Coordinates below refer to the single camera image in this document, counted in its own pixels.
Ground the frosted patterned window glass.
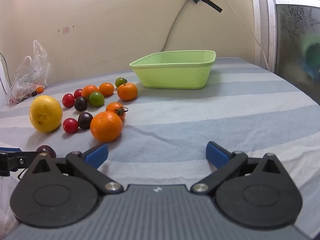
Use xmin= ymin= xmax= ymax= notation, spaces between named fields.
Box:
xmin=272 ymin=0 xmax=320 ymax=105

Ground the orange tomato with green stem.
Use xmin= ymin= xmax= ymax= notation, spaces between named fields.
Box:
xmin=106 ymin=102 xmax=129 ymax=121

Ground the clear plastic bag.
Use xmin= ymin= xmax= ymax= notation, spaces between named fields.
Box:
xmin=6 ymin=40 xmax=51 ymax=105

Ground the large orange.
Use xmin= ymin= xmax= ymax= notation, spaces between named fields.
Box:
xmin=90 ymin=111 xmax=123 ymax=143

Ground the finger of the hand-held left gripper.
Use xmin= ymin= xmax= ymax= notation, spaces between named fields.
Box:
xmin=0 ymin=147 xmax=38 ymax=178

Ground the dark purple tomato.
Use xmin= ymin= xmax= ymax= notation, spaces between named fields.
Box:
xmin=36 ymin=145 xmax=56 ymax=158
xmin=78 ymin=112 xmax=94 ymax=130
xmin=74 ymin=96 xmax=88 ymax=112

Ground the striped blue white bedsheet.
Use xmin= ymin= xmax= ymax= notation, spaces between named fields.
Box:
xmin=0 ymin=57 xmax=320 ymax=240

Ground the light green plastic basket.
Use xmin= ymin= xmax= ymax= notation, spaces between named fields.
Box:
xmin=129 ymin=50 xmax=217 ymax=90

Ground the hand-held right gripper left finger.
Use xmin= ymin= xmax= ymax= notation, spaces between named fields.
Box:
xmin=25 ymin=144 xmax=123 ymax=195

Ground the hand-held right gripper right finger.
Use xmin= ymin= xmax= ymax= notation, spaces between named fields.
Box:
xmin=190 ymin=141 xmax=294 ymax=195

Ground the beige cable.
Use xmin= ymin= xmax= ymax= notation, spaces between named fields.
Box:
xmin=163 ymin=0 xmax=188 ymax=52

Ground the white window frame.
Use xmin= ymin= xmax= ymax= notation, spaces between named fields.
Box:
xmin=249 ymin=0 xmax=278 ymax=73

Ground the long white cable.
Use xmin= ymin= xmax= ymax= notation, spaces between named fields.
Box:
xmin=207 ymin=0 xmax=270 ymax=70

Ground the thin black cable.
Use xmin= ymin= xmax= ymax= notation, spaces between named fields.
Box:
xmin=0 ymin=52 xmax=12 ymax=94

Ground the yellow lemon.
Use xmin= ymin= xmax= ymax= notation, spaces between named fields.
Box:
xmin=29 ymin=95 xmax=63 ymax=133

